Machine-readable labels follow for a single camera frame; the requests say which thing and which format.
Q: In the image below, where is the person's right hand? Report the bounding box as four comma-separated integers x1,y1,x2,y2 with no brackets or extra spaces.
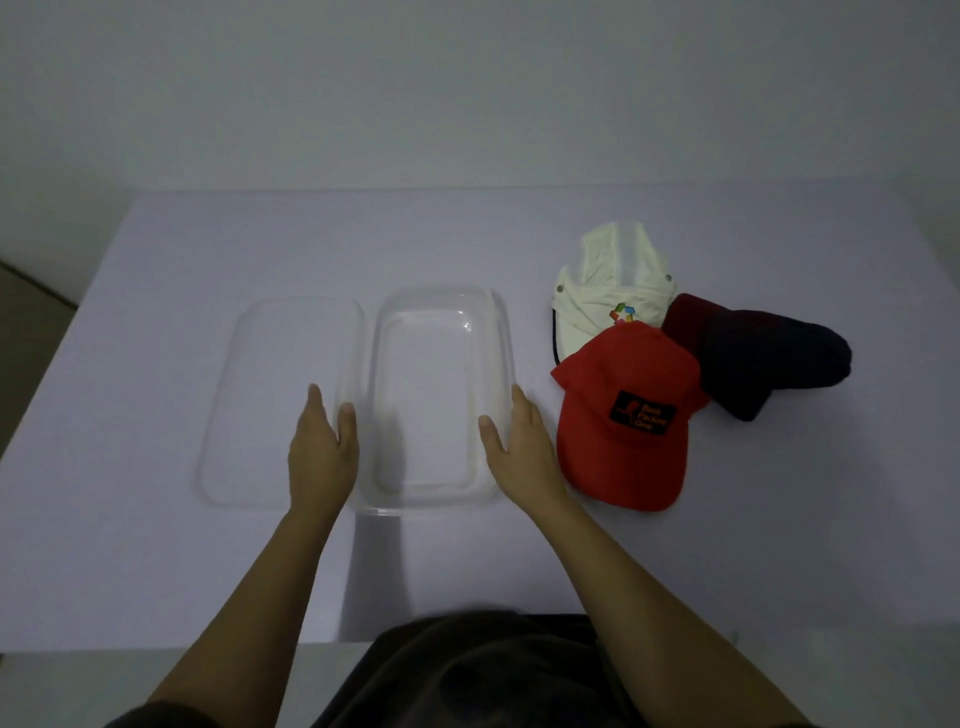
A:
477,383,573,521

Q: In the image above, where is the person's left hand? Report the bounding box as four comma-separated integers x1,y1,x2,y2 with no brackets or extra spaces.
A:
287,383,361,519

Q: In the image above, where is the red cap with black patch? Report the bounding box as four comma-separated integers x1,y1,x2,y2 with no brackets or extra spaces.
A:
551,320,711,514

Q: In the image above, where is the clear plastic lid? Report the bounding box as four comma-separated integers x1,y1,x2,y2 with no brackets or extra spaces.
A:
196,296,367,512

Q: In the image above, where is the clear plastic container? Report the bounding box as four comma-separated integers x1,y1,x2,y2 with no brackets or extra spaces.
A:
347,284,518,518

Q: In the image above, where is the white cap with colourful logo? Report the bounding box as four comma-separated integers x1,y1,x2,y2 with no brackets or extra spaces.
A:
551,221,679,367

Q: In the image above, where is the navy cap with red brim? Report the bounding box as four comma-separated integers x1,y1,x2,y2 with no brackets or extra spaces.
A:
660,292,855,424

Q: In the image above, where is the person's right forearm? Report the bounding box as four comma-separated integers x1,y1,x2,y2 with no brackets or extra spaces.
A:
535,498,817,728

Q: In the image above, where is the person's left forearm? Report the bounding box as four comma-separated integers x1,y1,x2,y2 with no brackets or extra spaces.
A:
146,502,354,728

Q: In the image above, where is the person's black shirt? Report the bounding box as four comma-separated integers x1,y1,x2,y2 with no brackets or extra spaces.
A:
103,609,820,728

